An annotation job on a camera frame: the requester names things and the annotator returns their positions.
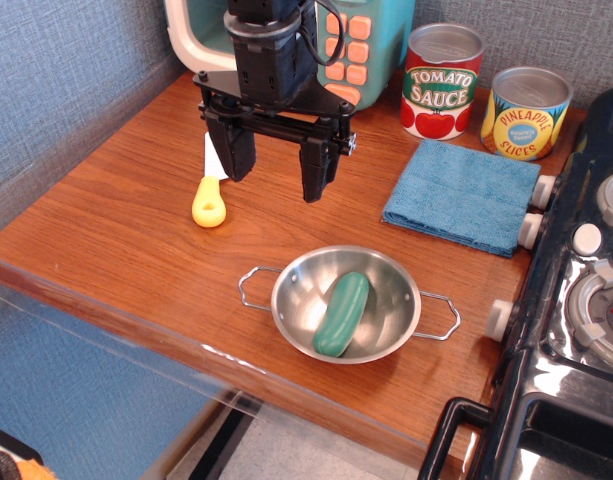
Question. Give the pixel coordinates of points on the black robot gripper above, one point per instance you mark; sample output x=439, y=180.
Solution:
x=274, y=91

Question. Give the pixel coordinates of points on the yellow handled toy knife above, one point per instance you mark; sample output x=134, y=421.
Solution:
x=208, y=208

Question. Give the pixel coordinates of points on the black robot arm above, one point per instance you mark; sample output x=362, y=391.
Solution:
x=274, y=91

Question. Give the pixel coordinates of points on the teal toy microwave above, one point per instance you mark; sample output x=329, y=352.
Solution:
x=375, y=35

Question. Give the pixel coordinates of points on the tomato sauce can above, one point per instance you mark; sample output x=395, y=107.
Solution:
x=440, y=78

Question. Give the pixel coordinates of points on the green toy cucumber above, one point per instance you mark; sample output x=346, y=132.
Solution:
x=343, y=315

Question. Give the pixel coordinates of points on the blue folded cloth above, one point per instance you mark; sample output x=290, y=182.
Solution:
x=465, y=196

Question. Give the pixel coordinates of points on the pineapple slices can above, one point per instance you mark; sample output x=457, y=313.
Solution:
x=525, y=112

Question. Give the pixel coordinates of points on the black toy stove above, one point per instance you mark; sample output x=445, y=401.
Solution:
x=551, y=416

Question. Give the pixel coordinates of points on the orange fuzzy object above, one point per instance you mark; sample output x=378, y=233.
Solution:
x=21, y=462

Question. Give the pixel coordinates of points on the steel bowl with wire handles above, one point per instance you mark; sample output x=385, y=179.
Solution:
x=297, y=297

